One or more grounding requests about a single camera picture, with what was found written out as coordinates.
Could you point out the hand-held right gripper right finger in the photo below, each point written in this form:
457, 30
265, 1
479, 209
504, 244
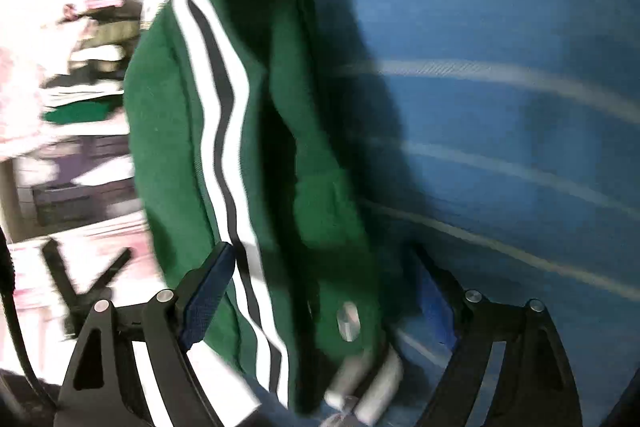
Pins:
436, 309

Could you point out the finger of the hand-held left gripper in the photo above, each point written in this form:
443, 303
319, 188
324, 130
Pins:
111, 269
57, 269

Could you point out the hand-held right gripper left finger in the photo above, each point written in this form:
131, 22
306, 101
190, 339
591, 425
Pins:
207, 302

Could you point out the green varsity jacket white sleeves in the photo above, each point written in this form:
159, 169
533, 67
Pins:
280, 157

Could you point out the shelf with folded clothes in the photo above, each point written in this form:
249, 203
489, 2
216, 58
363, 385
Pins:
85, 107

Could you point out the blue striped bedsheet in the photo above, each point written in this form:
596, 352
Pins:
500, 107

